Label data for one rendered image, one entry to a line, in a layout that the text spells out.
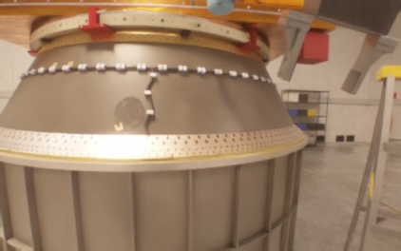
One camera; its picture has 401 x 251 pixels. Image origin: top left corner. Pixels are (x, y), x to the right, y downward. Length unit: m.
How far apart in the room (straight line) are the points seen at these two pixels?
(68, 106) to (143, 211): 0.47
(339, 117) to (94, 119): 8.38
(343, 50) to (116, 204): 8.68
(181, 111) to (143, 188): 0.30
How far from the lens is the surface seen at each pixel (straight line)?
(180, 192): 0.72
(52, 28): 1.18
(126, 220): 0.78
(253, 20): 1.09
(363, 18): 0.39
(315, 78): 8.05
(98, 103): 0.81
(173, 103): 0.75
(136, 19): 0.94
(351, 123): 9.05
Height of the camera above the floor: 1.34
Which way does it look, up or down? 6 degrees down
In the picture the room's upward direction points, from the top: 1 degrees clockwise
